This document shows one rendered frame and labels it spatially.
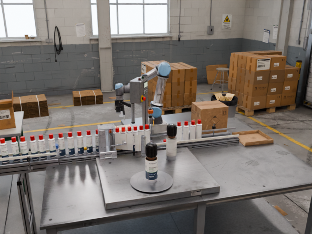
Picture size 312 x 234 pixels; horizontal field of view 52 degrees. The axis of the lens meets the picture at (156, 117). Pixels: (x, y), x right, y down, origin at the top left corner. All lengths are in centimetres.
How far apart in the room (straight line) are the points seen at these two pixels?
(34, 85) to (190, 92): 375
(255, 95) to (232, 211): 360
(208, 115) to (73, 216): 168
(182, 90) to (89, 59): 272
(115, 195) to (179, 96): 446
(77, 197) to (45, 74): 601
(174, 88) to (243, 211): 362
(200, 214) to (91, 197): 77
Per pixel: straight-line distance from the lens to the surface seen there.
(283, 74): 681
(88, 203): 226
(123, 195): 221
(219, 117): 327
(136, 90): 270
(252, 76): 641
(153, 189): 224
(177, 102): 648
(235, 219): 317
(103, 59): 814
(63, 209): 224
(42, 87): 819
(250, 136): 335
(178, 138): 292
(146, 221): 307
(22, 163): 281
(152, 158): 223
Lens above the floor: 208
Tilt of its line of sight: 19 degrees down
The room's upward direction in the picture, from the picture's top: straight up
